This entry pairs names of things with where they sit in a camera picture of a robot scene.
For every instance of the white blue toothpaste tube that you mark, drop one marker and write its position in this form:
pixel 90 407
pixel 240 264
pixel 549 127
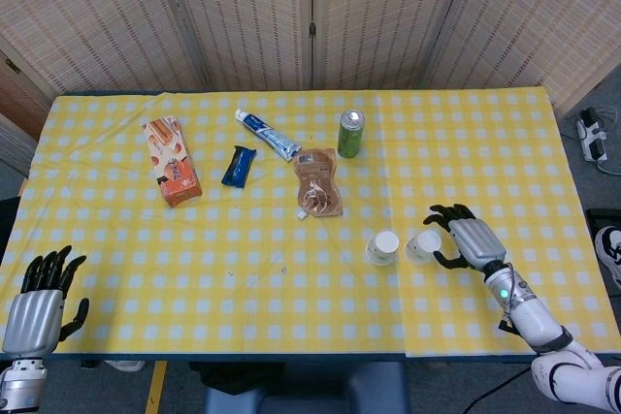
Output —
pixel 269 135

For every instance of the white shoe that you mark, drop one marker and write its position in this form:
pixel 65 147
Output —
pixel 123 364

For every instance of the brown spout pouch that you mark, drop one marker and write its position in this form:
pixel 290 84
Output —
pixel 317 181

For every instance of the green drink can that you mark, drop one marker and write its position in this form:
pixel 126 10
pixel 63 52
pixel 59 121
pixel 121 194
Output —
pixel 350 137

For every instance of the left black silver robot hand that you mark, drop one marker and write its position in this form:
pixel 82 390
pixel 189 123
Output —
pixel 34 317

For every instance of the white floral paper cup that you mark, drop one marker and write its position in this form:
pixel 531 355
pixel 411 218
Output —
pixel 421 245
pixel 383 246

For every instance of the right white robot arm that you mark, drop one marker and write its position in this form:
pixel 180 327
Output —
pixel 538 322

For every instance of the black white sneaker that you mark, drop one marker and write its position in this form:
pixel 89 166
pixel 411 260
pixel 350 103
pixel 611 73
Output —
pixel 610 251

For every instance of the brass screen hinge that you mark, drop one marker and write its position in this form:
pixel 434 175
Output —
pixel 313 29

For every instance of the woven folding screen panel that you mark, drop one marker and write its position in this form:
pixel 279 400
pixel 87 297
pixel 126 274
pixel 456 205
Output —
pixel 543 11
pixel 92 11
pixel 242 11
pixel 383 11

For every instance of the blue snack packet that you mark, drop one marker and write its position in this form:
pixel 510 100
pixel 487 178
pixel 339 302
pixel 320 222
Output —
pixel 238 167

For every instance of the orange snack box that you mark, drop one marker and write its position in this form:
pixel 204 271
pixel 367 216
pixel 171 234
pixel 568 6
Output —
pixel 172 162

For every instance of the yellow white checkered tablecloth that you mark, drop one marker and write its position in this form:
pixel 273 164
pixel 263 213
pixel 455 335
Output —
pixel 271 297

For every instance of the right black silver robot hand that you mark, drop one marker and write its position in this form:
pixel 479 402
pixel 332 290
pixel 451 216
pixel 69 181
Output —
pixel 478 242

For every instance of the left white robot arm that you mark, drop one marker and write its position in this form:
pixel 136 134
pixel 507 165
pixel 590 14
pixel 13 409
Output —
pixel 22 382

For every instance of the white power strip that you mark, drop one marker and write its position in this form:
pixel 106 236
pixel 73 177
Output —
pixel 592 135

